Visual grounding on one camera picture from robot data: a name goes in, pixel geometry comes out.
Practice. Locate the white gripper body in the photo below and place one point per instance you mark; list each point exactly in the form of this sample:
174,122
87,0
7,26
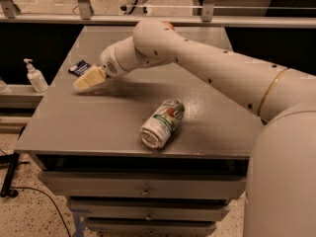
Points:
108,61

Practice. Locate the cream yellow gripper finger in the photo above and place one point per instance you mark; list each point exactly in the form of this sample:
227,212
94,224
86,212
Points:
95,75

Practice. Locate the blue rxbar blueberry wrapper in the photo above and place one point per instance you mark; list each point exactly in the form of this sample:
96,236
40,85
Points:
79,68

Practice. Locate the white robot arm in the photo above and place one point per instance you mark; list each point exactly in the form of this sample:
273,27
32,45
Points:
280,196

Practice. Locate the red apple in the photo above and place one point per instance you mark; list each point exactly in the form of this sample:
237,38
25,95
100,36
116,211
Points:
169,25

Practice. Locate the white pump soap bottle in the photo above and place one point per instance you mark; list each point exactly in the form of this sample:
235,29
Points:
35,77

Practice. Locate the grey drawer cabinet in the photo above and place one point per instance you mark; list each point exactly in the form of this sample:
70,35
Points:
98,130

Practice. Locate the white green soda can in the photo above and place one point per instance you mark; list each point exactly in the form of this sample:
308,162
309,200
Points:
156,131

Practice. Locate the metal railing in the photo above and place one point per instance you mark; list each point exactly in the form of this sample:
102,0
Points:
225,13

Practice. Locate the top grey drawer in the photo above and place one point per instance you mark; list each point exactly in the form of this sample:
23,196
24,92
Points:
124,185

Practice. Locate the grey drawer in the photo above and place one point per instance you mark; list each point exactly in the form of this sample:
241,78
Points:
124,185
150,228
150,208

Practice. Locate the black stand leg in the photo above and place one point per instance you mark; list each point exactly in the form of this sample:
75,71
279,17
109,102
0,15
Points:
12,162

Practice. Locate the middle grey drawer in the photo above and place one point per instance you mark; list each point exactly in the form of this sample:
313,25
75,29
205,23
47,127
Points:
150,208

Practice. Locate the bottom grey drawer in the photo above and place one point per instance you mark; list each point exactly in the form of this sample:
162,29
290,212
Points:
150,228

